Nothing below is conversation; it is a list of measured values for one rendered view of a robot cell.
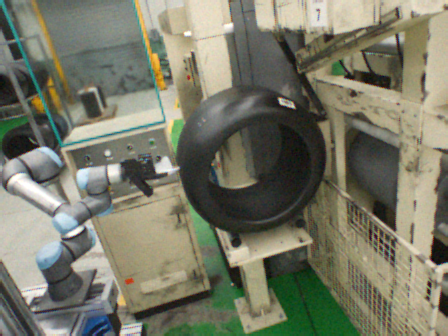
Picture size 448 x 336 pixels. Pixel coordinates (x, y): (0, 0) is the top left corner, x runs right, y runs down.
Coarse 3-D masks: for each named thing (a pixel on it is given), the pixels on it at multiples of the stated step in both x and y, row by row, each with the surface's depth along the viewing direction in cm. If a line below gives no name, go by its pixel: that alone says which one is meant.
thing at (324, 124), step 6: (312, 114) 172; (318, 114) 166; (318, 120) 167; (324, 120) 157; (324, 126) 157; (324, 132) 159; (324, 138) 160; (330, 144) 162; (330, 150) 163; (330, 156) 165; (330, 162) 166; (330, 168) 167; (324, 174) 168; (330, 174) 169
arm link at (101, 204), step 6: (102, 192) 121; (108, 192) 124; (84, 198) 121; (90, 198) 121; (96, 198) 122; (102, 198) 122; (108, 198) 125; (90, 204) 119; (96, 204) 121; (102, 204) 123; (108, 204) 125; (96, 210) 121; (102, 210) 124; (108, 210) 126
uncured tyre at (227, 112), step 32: (224, 96) 122; (256, 96) 115; (192, 128) 120; (224, 128) 113; (288, 128) 148; (320, 128) 126; (192, 160) 116; (288, 160) 155; (320, 160) 127; (192, 192) 121; (224, 192) 154; (256, 192) 157; (288, 192) 150; (224, 224) 128; (256, 224) 131
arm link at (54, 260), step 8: (48, 248) 148; (56, 248) 146; (64, 248) 149; (40, 256) 144; (48, 256) 143; (56, 256) 144; (64, 256) 148; (72, 256) 151; (40, 264) 143; (48, 264) 143; (56, 264) 145; (64, 264) 148; (48, 272) 144; (56, 272) 145; (64, 272) 148; (48, 280) 147; (56, 280) 147
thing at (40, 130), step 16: (0, 48) 378; (16, 64) 437; (0, 80) 462; (16, 80) 396; (32, 80) 445; (0, 96) 434; (16, 96) 410; (32, 96) 458; (16, 128) 430; (32, 128) 433; (48, 128) 470; (16, 144) 461; (32, 144) 501; (48, 144) 442; (0, 160) 430; (64, 160) 484
